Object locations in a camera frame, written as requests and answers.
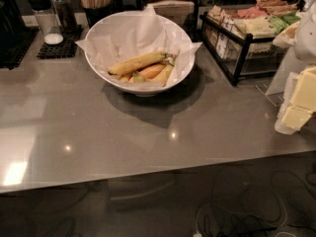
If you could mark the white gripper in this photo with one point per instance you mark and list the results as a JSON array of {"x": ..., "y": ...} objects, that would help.
[{"x": 306, "y": 39}]

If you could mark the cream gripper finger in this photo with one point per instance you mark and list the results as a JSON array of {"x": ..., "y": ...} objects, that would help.
[{"x": 296, "y": 117}]

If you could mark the white ceramic bowl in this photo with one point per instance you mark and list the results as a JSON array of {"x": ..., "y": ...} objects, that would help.
[{"x": 115, "y": 30}]

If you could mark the glass sugar shaker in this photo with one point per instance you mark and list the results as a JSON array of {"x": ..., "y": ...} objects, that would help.
[{"x": 47, "y": 21}]

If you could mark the black wire condiment rack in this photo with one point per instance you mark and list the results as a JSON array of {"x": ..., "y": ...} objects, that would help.
[{"x": 239, "y": 57}]

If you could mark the small greenish banana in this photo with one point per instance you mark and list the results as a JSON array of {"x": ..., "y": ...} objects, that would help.
[{"x": 138, "y": 77}]

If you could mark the orange ripe banana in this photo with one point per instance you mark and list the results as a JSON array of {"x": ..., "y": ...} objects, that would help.
[{"x": 151, "y": 73}]

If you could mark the yellow banana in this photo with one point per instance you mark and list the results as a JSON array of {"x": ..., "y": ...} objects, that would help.
[
  {"x": 164, "y": 75},
  {"x": 138, "y": 62}
]

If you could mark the black drip tray mat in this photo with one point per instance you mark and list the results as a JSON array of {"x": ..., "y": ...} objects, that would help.
[{"x": 11, "y": 57}]

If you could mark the white paper bowl liner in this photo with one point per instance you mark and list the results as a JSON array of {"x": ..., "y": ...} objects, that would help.
[{"x": 138, "y": 37}]

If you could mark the black rubber mat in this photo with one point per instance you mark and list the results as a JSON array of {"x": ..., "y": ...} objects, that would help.
[{"x": 65, "y": 49}]

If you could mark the cup of wooden stirrers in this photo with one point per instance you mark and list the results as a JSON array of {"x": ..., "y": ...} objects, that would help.
[{"x": 96, "y": 10}]

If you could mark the dark pepper shaker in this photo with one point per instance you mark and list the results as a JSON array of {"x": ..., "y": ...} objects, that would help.
[{"x": 65, "y": 15}]

